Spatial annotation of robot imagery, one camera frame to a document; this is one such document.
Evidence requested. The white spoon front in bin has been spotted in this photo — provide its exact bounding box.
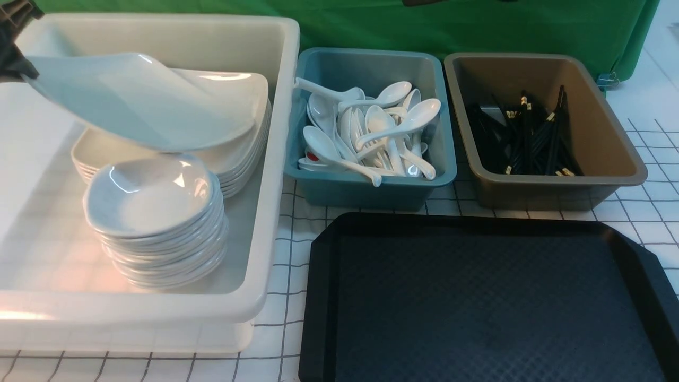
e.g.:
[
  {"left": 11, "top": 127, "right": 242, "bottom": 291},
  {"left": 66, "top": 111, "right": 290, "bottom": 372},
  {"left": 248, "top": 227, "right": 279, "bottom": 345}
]
[{"left": 303, "top": 126, "right": 382, "bottom": 188}]

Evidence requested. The white ceramic soup spoon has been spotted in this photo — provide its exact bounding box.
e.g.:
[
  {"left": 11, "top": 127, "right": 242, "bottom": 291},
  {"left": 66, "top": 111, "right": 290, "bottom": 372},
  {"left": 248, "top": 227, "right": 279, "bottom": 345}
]
[{"left": 356, "top": 98, "right": 441, "bottom": 150}]

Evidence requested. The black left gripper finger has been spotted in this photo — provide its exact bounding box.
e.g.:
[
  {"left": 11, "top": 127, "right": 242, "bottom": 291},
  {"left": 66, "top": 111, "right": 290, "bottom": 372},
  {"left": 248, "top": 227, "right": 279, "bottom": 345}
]
[{"left": 1, "top": 1, "right": 44, "bottom": 83}]

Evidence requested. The pile of black chopsticks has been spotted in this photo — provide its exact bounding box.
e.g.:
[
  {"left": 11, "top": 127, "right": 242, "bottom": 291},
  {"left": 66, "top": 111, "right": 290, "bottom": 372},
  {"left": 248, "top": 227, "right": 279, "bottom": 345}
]
[{"left": 465, "top": 85, "right": 584, "bottom": 177}]

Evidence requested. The stack of white square plates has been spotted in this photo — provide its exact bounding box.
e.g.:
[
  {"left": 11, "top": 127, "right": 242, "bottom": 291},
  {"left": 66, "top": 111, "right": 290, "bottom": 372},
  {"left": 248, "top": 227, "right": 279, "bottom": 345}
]
[{"left": 71, "top": 68, "right": 271, "bottom": 198}]

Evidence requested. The green cloth backdrop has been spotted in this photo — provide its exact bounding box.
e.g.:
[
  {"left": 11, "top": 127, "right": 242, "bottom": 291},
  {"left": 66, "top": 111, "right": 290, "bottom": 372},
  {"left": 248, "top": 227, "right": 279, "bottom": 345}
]
[{"left": 37, "top": 1, "right": 659, "bottom": 81}]

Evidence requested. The white checkered tablecloth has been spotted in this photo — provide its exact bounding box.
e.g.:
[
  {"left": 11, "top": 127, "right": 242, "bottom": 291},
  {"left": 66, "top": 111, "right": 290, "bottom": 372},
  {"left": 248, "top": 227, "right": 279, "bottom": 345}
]
[{"left": 2, "top": 56, "right": 677, "bottom": 381}]

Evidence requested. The large white plastic bin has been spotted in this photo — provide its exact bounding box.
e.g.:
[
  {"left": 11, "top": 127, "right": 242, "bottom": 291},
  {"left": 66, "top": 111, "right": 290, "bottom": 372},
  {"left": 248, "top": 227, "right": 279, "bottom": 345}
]
[{"left": 2, "top": 14, "right": 299, "bottom": 357}]

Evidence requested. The stack of white small bowls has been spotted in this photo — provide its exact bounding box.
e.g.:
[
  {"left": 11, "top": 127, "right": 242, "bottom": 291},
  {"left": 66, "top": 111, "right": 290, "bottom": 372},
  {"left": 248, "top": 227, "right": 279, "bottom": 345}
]
[{"left": 83, "top": 154, "right": 229, "bottom": 290}]

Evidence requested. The black serving tray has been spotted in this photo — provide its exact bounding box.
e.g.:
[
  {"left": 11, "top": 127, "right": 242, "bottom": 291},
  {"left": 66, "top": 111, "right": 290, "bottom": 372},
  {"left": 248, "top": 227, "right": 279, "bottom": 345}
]
[{"left": 298, "top": 212, "right": 678, "bottom": 381}]

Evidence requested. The white spoon on bin edge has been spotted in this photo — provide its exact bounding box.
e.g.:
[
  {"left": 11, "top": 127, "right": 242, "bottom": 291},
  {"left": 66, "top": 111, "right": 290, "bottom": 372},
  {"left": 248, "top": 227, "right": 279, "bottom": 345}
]
[{"left": 295, "top": 77, "right": 365, "bottom": 102}]

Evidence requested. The large white square plate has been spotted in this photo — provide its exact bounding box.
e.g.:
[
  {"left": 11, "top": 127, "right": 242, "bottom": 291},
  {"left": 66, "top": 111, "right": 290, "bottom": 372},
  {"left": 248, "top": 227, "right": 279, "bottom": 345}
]
[{"left": 26, "top": 53, "right": 268, "bottom": 152}]

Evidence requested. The brown plastic bin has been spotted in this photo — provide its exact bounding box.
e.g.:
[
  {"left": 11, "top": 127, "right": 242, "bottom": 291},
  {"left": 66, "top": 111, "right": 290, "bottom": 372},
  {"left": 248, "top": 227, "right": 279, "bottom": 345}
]
[{"left": 444, "top": 53, "right": 648, "bottom": 211}]

